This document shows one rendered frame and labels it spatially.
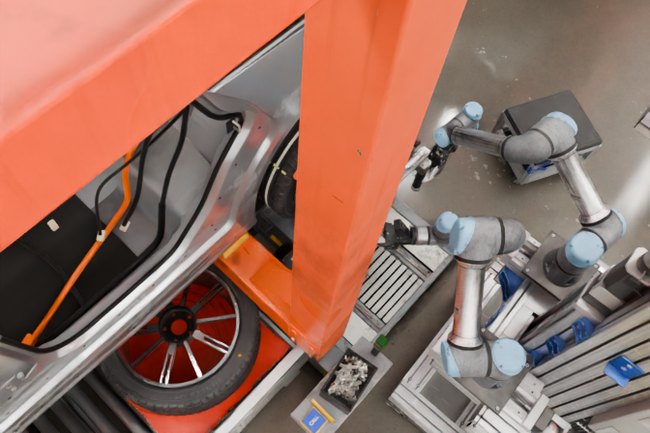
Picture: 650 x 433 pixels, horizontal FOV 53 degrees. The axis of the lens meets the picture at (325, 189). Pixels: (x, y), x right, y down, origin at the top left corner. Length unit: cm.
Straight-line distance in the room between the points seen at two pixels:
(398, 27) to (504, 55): 338
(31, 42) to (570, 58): 397
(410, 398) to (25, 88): 261
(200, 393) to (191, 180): 84
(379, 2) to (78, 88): 42
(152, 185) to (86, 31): 192
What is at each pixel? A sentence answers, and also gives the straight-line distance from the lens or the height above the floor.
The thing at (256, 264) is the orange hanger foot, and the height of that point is 68.
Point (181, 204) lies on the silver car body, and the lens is 233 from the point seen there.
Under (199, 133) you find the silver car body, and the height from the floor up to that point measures 110.
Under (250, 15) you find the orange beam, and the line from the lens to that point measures 56.
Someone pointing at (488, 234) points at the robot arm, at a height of 131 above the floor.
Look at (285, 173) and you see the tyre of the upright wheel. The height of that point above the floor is 104.
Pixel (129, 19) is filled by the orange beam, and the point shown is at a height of 273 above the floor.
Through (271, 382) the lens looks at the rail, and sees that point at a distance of 275.
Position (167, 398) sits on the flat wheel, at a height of 50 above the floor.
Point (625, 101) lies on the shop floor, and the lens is 427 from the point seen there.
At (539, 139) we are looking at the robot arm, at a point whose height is 126.
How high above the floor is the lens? 310
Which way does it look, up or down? 64 degrees down
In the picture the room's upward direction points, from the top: 8 degrees clockwise
